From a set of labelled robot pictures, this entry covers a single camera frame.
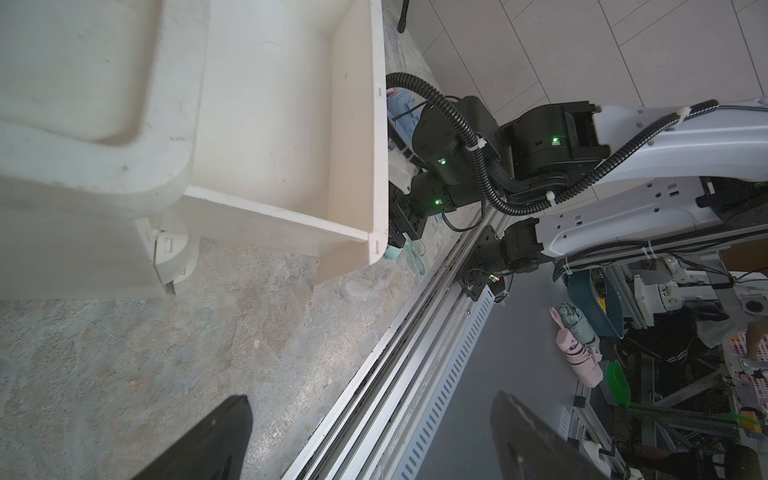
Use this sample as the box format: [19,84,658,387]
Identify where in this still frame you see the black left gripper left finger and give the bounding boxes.
[134,395,253,480]

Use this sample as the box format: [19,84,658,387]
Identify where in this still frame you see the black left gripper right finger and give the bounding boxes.
[490,391,606,480]

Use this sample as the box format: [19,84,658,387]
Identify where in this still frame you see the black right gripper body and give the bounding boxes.
[388,173,456,246]

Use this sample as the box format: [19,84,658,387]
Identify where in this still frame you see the mint green umbrella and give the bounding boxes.
[384,239,426,277]

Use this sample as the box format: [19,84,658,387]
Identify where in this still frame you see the white top drawer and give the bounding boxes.
[174,0,388,282]

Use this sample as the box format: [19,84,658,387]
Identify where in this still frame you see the white drawer cabinet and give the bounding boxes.
[1,1,211,300]

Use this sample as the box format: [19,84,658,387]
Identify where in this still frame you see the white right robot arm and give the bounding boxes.
[386,72,767,299]

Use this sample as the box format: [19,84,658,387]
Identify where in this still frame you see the blue folded umbrella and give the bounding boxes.
[386,88,426,147]

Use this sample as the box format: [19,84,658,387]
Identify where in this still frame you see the pink umbrella in background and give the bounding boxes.
[549,307,604,388]

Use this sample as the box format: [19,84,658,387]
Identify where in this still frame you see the green umbrella in background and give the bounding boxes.
[557,302,600,351]

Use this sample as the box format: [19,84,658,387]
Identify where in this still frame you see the black music stand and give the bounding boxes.
[397,0,410,33]

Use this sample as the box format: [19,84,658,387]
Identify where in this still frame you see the aluminium rail base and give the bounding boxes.
[283,230,494,479]

